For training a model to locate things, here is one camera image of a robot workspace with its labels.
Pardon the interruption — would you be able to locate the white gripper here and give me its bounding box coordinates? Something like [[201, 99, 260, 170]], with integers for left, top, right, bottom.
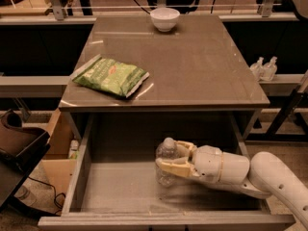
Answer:
[[155, 141, 222, 183]]

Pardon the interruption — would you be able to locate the clear plastic water bottle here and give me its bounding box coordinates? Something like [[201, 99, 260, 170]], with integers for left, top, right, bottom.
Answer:
[[156, 138, 179, 188]]

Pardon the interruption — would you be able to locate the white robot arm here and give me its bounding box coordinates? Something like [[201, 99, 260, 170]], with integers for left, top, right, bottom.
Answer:
[[155, 138, 308, 228]]

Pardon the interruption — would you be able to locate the open grey top drawer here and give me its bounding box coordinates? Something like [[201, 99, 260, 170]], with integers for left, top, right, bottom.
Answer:
[[38, 112, 295, 231]]

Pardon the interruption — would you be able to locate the clear pump bottle left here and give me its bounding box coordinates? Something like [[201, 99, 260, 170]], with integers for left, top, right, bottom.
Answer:
[[249, 57, 264, 81]]

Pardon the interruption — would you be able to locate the clear pump bottle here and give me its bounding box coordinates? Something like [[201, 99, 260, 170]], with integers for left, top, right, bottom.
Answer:
[[261, 56, 277, 81], [249, 57, 264, 81]]

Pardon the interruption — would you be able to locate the clear pump bottle right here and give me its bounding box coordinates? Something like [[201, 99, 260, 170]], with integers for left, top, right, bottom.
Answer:
[[261, 56, 277, 81]]

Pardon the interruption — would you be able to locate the green chip bag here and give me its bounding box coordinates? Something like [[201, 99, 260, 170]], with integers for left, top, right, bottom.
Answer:
[[70, 54, 149, 98]]

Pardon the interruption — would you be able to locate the cardboard box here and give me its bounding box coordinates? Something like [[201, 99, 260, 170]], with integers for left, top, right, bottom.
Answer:
[[42, 109, 76, 193]]

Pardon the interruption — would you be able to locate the white ceramic bowl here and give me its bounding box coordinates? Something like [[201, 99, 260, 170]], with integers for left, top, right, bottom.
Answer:
[[150, 8, 180, 32]]

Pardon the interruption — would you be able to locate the grey metal railing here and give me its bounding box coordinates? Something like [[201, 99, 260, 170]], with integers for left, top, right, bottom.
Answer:
[[0, 0, 295, 21]]

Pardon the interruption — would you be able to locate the black cable on floor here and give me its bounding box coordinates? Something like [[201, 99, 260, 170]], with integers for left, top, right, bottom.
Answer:
[[27, 176, 67, 216]]

